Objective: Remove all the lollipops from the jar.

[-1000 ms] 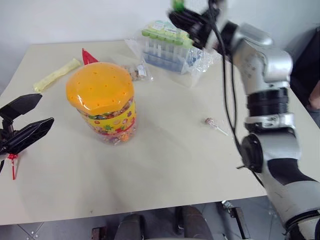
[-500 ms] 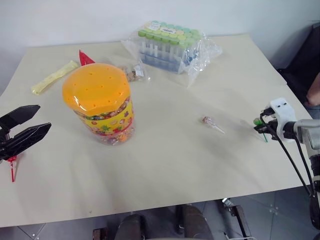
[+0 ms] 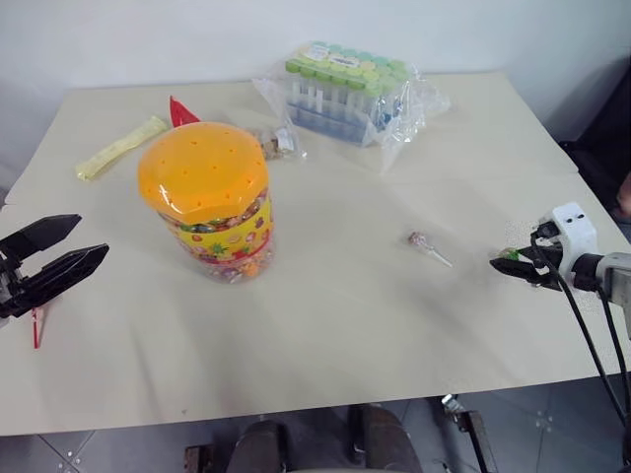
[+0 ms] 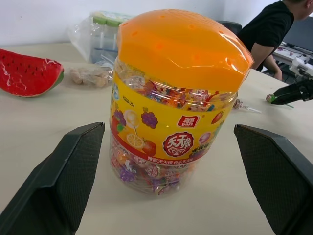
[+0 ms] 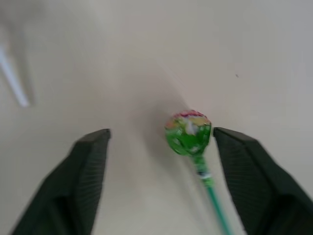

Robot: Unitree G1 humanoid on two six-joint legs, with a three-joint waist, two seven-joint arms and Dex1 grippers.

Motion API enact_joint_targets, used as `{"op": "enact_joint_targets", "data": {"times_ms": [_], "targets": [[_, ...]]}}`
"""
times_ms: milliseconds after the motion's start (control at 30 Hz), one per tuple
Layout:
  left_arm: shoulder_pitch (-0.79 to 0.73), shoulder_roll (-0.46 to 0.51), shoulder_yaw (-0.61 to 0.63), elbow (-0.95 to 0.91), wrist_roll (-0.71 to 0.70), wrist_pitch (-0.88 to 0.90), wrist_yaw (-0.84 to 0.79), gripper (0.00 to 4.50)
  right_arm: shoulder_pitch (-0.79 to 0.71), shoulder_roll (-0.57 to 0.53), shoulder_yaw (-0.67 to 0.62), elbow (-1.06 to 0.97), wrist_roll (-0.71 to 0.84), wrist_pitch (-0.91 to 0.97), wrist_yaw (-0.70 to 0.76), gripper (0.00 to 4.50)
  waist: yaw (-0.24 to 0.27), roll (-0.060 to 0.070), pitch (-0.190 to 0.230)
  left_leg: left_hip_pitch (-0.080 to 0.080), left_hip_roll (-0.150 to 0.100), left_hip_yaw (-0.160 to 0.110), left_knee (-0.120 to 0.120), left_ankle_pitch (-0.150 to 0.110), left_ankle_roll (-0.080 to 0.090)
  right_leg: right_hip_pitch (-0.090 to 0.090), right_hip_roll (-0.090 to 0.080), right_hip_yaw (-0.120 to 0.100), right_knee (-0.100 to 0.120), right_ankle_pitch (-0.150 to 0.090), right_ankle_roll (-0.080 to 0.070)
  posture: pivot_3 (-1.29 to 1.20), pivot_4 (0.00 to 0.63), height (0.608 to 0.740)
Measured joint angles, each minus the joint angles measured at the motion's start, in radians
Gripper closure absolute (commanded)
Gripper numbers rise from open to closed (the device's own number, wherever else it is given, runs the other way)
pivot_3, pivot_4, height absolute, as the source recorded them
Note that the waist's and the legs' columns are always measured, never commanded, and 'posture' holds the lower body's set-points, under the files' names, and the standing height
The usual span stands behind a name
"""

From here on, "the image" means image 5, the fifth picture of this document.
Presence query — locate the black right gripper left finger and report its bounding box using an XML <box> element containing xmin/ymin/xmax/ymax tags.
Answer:
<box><xmin>10</xmin><ymin>128</ymin><xmax>111</xmax><ymax>235</ymax></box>

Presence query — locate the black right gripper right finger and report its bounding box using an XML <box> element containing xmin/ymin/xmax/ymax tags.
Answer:
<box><xmin>213</xmin><ymin>127</ymin><xmax>313</xmax><ymax>235</ymax></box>

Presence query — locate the white lollipop stick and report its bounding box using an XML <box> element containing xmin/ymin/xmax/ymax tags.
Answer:
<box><xmin>0</xmin><ymin>46</ymin><xmax>30</xmax><ymax>108</ymax></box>

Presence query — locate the green lollipop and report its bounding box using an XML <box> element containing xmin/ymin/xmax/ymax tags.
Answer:
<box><xmin>164</xmin><ymin>110</ymin><xmax>233</xmax><ymax>235</ymax></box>

